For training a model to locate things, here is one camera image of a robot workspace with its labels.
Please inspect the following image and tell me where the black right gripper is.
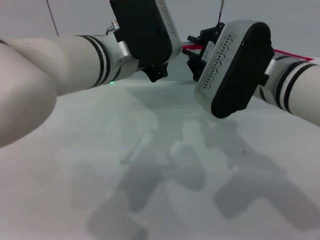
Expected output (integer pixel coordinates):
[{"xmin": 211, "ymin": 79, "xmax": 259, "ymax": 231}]
[{"xmin": 181, "ymin": 22, "xmax": 226, "ymax": 82}]

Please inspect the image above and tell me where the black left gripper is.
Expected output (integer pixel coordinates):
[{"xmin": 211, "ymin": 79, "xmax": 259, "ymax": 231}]
[{"xmin": 141, "ymin": 62, "xmax": 169, "ymax": 84}]

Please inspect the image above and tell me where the clear red-zip document bag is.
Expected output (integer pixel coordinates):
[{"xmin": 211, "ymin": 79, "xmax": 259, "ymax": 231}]
[{"xmin": 181, "ymin": 44, "xmax": 315, "ymax": 62}]

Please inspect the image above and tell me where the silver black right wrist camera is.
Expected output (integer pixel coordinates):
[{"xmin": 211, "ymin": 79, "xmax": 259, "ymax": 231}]
[{"xmin": 194, "ymin": 19, "xmax": 275, "ymax": 120}]

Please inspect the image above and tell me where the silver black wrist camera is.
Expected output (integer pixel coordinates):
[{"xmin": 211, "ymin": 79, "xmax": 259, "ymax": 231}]
[
  {"xmin": 194, "ymin": 19, "xmax": 275, "ymax": 120},
  {"xmin": 109, "ymin": 0, "xmax": 182, "ymax": 67}
]

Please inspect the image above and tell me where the thin dark wall cable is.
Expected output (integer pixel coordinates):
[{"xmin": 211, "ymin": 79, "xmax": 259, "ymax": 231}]
[{"xmin": 216, "ymin": 0, "xmax": 225, "ymax": 25}]

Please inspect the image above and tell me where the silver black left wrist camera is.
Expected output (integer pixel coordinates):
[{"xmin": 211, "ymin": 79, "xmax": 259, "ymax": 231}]
[{"xmin": 109, "ymin": 0, "xmax": 182, "ymax": 67}]

